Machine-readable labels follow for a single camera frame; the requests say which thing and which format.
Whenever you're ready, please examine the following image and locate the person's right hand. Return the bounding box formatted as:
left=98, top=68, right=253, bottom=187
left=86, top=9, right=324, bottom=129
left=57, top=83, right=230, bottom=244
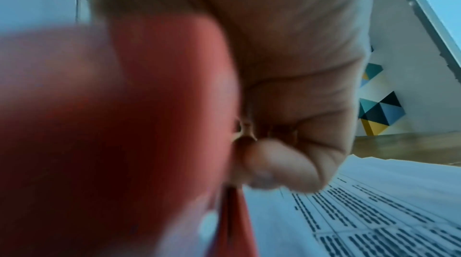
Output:
left=86, top=0, right=379, bottom=194

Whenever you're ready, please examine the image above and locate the red pen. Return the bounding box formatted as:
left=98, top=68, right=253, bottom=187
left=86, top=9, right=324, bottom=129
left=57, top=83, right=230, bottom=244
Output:
left=0, top=15, right=261, bottom=257

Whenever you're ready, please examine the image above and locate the wooden ledge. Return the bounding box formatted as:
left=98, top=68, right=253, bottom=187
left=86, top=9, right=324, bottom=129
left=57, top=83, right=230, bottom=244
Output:
left=351, top=132, right=461, bottom=167

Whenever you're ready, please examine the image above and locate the printed paper sheet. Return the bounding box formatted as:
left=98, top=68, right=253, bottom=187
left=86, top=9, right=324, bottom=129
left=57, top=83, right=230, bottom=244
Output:
left=242, top=155, right=461, bottom=257

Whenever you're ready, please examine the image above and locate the colourful geometric wall panel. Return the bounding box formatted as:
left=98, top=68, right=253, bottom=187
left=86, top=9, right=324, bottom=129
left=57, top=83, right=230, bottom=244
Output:
left=360, top=63, right=384, bottom=88
left=358, top=91, right=407, bottom=136

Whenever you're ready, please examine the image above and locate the grey window frame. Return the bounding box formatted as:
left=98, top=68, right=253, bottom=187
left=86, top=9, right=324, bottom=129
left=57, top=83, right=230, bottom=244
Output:
left=385, top=0, right=461, bottom=69

